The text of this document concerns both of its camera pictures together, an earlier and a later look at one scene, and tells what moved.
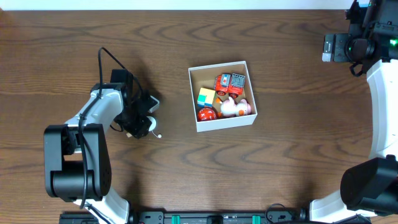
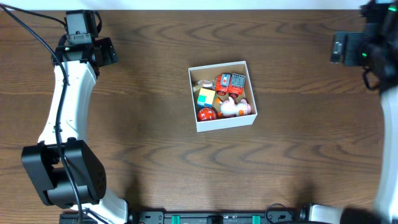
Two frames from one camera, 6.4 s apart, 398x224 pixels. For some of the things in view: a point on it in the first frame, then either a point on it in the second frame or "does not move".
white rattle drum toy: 153,126 -> 206,84
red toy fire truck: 232,84 does not move
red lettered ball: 206,114 does not move
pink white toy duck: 229,107 does not move
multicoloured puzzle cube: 206,98 does not move
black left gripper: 137,125 -> 109,50
